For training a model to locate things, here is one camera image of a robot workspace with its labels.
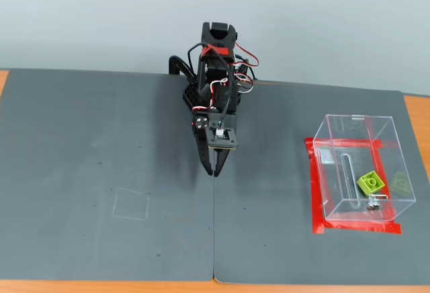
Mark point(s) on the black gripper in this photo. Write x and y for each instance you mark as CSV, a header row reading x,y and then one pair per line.
x,y
202,137

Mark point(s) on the green lego block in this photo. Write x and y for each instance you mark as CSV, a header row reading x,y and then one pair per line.
x,y
369,185

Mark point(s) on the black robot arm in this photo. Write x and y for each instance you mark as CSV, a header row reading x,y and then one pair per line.
x,y
218,37

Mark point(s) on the transparent acrylic box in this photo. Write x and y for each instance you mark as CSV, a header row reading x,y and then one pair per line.
x,y
352,131

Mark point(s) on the dark grey table mat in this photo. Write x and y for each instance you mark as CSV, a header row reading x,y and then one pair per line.
x,y
268,205
67,155

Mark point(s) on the black table clamp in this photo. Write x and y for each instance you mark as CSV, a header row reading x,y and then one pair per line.
x,y
174,62

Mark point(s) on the red tape band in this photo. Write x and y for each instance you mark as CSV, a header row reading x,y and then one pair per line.
x,y
221,51

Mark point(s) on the small square sticker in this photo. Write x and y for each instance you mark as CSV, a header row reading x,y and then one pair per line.
x,y
326,156

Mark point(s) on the small metal latch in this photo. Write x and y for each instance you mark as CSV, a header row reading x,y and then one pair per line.
x,y
371,204

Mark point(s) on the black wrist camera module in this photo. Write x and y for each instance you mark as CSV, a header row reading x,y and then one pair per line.
x,y
223,138

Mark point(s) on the red tape frame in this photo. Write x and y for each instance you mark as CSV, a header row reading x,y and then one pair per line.
x,y
317,205

